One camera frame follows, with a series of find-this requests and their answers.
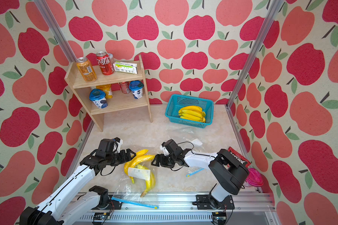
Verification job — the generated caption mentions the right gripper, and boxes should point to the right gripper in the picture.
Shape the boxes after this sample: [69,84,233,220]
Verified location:
[152,153,177,167]

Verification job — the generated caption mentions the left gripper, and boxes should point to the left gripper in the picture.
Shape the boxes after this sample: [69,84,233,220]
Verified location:
[106,147,137,165]

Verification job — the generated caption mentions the bananas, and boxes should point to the bananas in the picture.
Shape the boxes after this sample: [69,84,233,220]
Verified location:
[124,149,156,200]

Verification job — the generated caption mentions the zip-top bag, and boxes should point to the zip-top bag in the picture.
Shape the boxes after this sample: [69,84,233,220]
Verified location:
[168,127,204,177]
[112,149,159,209]

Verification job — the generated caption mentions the banana bunch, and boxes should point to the banana bunch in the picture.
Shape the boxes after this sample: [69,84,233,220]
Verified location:
[178,106,206,123]

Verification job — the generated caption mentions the teal plastic basket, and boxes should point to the teal plastic basket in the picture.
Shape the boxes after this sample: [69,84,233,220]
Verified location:
[165,94,214,128]

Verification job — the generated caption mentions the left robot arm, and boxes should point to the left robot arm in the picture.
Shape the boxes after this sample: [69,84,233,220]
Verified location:
[19,137,136,225]

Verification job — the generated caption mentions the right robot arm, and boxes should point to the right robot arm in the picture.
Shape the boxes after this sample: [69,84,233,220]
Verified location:
[151,139,249,210]

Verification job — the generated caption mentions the red chips bag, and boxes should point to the red chips bag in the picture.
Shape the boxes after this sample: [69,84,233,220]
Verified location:
[228,147,251,168]

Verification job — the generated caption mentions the wooden shelf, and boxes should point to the wooden shelf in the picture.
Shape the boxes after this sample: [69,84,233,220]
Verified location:
[64,54,153,132]

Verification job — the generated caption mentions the blue yogurt cup left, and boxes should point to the blue yogurt cup left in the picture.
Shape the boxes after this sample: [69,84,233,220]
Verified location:
[89,89,108,109]

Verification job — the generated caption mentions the blue yogurt cup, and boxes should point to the blue yogurt cup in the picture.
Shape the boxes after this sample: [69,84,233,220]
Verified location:
[89,89,108,109]
[129,80,144,99]

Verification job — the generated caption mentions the blue yogurt cup right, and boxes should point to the blue yogurt cup right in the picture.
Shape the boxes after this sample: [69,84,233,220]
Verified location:
[129,80,144,99]

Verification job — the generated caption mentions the small red can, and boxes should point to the small red can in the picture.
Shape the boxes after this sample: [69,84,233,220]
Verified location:
[119,82,131,94]

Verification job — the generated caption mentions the yellow yogurt cup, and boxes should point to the yellow yogurt cup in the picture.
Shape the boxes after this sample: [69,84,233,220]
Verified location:
[96,84,113,99]

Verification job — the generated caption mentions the green white box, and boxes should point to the green white box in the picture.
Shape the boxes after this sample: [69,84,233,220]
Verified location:
[113,61,138,74]

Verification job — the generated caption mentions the red cola can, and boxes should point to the red cola can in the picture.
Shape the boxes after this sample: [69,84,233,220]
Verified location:
[96,51,114,76]

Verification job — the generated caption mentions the orange soda can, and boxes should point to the orange soda can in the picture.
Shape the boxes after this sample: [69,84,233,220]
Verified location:
[76,57,97,82]

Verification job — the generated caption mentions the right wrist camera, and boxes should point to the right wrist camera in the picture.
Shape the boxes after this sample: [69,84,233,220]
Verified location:
[160,142,170,156]

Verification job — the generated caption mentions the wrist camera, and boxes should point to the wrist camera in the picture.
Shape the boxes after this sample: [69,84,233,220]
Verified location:
[114,137,123,152]
[160,142,170,156]

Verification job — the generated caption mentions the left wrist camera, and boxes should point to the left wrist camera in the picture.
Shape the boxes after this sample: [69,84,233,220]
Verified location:
[114,137,123,152]

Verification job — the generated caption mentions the aluminium front rail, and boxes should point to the aluminium front rail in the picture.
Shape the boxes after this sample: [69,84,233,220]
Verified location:
[35,192,279,225]

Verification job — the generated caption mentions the left aluminium corner post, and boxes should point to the left aluminium corner post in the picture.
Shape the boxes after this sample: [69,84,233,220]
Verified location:
[34,0,76,62]

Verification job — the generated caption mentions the aluminium corner post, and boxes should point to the aluminium corner post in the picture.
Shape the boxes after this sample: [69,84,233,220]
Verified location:
[34,0,76,62]
[225,0,284,111]

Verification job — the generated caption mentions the right aluminium corner post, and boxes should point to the right aluminium corner post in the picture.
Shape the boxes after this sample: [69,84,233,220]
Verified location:
[225,0,284,111]

